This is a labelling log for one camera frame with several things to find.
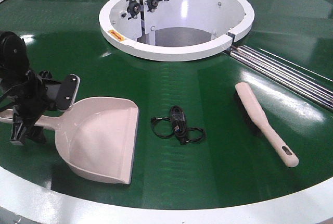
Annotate black bearing mount left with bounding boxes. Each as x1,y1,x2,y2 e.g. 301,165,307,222
127,0,140,19

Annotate white central ring housing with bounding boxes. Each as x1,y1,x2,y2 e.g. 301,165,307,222
99,0,254,61

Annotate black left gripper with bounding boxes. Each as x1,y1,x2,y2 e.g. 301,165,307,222
1,70,61,145

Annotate orange warning sticker left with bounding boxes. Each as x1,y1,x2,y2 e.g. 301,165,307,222
108,30,125,42

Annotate black bearing mount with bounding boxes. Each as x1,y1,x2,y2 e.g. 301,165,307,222
127,0,140,19
146,0,159,13

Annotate pink hand brush black bristles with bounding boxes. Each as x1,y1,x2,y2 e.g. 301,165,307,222
235,82,299,168

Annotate pink plastic dustpan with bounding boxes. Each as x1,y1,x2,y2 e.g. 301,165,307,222
0,96,140,185

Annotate chrome roller bars right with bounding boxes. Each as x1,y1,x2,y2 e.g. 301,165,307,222
226,45,332,111

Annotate black bearing mount right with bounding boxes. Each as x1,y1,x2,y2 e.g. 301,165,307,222
146,0,159,13

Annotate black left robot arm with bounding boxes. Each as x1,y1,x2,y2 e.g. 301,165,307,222
1,31,61,145

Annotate black usb cable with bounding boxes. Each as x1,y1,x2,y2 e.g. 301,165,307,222
150,105,206,146

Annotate white outer conveyor rim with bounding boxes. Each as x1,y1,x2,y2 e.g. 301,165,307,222
1,169,332,223

